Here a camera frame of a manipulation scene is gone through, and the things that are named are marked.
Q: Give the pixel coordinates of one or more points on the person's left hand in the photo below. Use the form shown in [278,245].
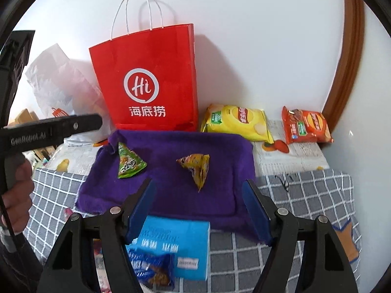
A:
[18,204]

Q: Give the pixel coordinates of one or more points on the cardboard boxes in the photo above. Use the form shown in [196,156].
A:
[24,117]

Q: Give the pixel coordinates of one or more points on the wooden door frame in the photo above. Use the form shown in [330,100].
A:
[348,67]

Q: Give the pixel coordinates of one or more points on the green triangular snack packet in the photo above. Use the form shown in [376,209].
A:
[128,163]

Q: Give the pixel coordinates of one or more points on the blue tissue pack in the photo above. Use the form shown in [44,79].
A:
[183,241]

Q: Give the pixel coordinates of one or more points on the yellow chip bag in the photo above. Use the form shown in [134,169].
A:
[238,120]

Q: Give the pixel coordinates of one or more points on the white fruit-print cloth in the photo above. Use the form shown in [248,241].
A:
[290,158]

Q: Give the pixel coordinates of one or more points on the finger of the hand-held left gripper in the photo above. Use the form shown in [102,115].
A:
[82,125]

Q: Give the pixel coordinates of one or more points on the yellow triangular snack packet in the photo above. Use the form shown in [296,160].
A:
[197,168]

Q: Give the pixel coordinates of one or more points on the white plastic bag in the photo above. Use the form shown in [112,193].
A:
[58,82]

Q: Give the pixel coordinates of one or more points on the purple towel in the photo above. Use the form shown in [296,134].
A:
[183,197]

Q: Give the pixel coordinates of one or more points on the blue cookie packet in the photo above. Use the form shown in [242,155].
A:
[152,268]

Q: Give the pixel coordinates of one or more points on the orange chip bag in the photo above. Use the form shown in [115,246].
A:
[305,125]

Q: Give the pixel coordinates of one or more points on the red paper bag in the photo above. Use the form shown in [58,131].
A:
[146,67]

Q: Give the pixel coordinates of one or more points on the grey plaid bedsheet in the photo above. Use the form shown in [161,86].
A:
[305,195]

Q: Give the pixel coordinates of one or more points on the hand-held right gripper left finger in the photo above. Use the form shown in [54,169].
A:
[143,209]

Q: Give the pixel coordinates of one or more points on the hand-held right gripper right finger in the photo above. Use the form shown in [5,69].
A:
[256,216]

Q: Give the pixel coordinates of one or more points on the person's left forearm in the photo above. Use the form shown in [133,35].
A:
[18,268]

